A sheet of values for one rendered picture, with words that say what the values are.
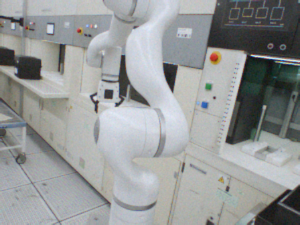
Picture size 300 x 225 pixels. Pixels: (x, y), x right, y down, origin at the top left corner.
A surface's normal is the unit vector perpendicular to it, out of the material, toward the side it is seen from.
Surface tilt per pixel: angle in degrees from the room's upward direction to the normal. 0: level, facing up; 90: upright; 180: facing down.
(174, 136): 75
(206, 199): 90
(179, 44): 90
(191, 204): 90
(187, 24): 90
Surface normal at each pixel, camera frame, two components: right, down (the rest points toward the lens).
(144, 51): 0.03, -0.25
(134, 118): 0.32, -0.54
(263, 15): -0.72, 0.05
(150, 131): 0.35, -0.14
